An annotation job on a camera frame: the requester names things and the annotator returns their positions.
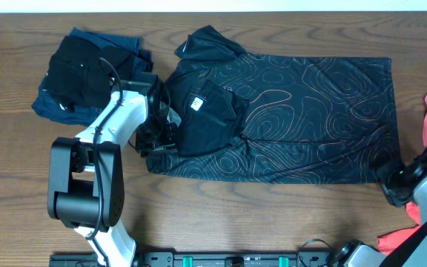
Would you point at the black shirt with orange lines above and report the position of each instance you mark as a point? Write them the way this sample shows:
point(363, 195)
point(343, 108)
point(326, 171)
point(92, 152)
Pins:
point(250, 117)

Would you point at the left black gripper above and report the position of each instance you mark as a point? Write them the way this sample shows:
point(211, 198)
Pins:
point(172, 141)

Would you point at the black mounting rail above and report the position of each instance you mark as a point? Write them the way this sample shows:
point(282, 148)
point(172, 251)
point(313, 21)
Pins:
point(169, 259)

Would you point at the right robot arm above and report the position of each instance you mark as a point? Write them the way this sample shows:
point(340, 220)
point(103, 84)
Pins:
point(412, 252)

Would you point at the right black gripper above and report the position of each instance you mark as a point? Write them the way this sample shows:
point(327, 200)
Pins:
point(386, 173)

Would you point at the folded black garment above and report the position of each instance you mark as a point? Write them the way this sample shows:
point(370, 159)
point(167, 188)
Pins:
point(80, 73)

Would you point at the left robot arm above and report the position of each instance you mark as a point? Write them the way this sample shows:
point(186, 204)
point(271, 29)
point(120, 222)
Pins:
point(86, 189)

